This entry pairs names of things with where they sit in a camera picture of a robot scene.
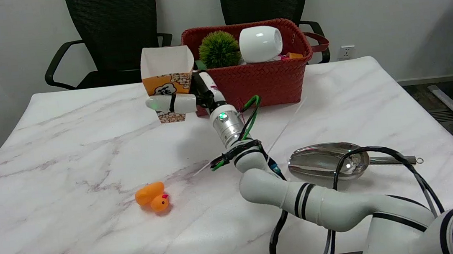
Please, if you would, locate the white wall socket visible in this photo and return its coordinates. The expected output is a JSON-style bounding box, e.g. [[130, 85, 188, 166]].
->
[[336, 44, 356, 61]]

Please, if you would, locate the green artificial grass ball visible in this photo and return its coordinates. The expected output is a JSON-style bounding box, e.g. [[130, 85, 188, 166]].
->
[[196, 28, 243, 70]]

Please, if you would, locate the red woven basket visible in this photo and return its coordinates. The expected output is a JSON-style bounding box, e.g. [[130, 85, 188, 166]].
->
[[180, 13, 336, 118]]

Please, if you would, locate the white ceramic cup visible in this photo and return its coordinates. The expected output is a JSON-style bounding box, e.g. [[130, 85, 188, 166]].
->
[[237, 24, 285, 65]]

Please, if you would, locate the orange rubber duck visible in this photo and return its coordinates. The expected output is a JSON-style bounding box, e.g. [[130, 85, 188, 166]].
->
[[133, 181, 171, 215]]

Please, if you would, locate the green cable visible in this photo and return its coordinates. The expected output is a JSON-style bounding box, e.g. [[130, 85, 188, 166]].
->
[[203, 95, 269, 172]]

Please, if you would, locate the orange white popcorn box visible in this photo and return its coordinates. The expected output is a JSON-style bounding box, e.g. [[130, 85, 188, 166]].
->
[[138, 42, 201, 126]]

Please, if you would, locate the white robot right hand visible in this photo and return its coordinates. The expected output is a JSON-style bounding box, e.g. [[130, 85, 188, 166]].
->
[[143, 68, 235, 123]]

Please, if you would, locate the shiny metal scoop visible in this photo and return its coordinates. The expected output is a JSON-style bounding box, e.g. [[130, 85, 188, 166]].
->
[[286, 133, 425, 187]]

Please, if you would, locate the black cable loop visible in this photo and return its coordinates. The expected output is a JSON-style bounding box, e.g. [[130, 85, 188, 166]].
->
[[329, 139, 445, 225]]

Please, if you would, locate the black and grey cable pair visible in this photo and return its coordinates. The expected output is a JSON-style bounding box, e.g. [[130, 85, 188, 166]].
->
[[265, 204, 338, 254]]

